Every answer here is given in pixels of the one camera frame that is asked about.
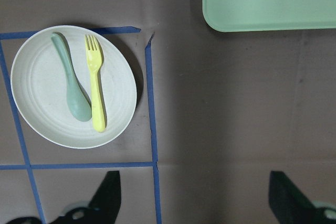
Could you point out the green plastic spoon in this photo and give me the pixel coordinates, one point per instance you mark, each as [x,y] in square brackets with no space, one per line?
[77,103]

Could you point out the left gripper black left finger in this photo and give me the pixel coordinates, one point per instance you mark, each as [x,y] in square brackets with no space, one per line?
[104,206]

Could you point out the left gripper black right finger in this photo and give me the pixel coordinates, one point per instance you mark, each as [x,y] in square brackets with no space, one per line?
[290,205]

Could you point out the white round plate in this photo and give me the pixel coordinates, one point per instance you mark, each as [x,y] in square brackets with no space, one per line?
[38,84]

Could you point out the light green tray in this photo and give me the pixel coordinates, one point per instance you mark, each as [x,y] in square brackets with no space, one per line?
[262,15]

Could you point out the yellow plastic fork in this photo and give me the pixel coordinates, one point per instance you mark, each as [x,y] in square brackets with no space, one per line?
[94,63]

